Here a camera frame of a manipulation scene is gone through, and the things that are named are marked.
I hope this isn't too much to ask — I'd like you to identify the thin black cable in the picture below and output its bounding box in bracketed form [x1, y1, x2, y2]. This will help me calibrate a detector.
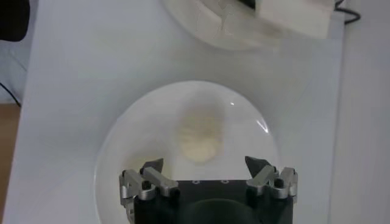
[0, 82, 22, 108]

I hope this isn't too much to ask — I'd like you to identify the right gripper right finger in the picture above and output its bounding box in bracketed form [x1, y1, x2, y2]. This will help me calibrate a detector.
[245, 155, 299, 203]

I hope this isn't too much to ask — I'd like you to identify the black cooker power cord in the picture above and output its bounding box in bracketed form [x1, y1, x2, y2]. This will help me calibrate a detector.
[333, 0, 362, 25]

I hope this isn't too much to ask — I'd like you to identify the cream electric cooker pot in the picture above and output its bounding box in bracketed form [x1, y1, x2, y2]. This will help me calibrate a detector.
[161, 0, 336, 51]

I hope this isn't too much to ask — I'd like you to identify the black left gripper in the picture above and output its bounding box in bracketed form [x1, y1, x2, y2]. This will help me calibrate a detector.
[0, 0, 31, 42]

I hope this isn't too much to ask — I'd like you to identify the white steamed baozi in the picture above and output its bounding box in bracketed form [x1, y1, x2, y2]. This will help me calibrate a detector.
[126, 153, 159, 176]
[175, 100, 226, 164]

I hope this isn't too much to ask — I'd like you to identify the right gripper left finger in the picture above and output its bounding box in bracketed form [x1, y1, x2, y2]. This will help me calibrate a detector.
[118, 157, 179, 214]

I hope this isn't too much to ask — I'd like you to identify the round white plate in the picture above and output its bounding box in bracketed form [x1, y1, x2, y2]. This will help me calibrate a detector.
[93, 79, 281, 224]

